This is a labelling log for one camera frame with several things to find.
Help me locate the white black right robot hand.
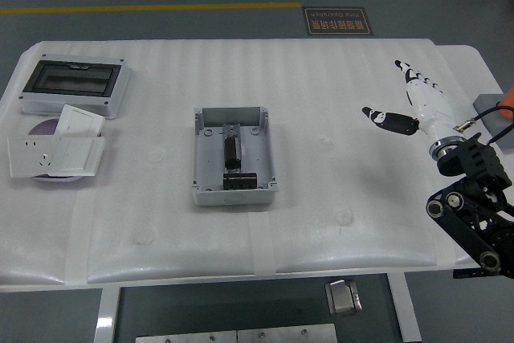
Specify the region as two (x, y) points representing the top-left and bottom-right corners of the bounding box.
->
(361, 59), (463, 145)

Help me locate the dark cylindrical battery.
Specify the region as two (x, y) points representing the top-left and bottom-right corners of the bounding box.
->
(223, 136), (243, 170)

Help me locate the open grey plastic box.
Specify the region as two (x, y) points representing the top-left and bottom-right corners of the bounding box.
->
(191, 106), (280, 207)

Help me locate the grey square base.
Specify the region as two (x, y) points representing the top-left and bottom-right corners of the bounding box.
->
(472, 93), (514, 137)

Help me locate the orange cone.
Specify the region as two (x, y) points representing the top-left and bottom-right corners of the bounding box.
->
(497, 86), (514, 120)

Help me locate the dark floor sign orange text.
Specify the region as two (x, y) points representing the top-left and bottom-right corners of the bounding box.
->
(301, 6), (375, 37)

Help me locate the black table control panel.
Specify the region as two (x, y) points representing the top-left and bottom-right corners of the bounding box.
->
(452, 267), (485, 280)

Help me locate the black rectangular block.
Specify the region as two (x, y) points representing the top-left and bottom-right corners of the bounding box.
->
(222, 172), (259, 191)

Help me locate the white table leg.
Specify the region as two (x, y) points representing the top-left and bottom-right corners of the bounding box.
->
(386, 272), (423, 343)
(95, 286), (122, 343)

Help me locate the white foam mat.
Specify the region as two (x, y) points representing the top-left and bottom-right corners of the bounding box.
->
(0, 39), (504, 286)

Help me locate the grey metal plate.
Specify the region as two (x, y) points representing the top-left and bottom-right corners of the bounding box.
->
(135, 330), (238, 343)

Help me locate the white tape strip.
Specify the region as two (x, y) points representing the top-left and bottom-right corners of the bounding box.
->
(63, 194), (96, 284)

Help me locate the purple round plate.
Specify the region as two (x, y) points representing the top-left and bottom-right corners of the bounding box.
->
(27, 117), (106, 184)

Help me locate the silver metal bracket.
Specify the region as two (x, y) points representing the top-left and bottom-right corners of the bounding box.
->
(324, 278), (363, 316)

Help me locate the white wall switch panel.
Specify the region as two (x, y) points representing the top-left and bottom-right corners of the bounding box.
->
(54, 104), (107, 137)
(47, 136), (107, 178)

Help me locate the grey enclosure with dark window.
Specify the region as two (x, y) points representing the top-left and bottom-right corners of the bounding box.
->
(18, 53), (133, 120)

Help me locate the white wall socket panel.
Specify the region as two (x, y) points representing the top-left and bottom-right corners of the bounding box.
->
(6, 135), (62, 179)

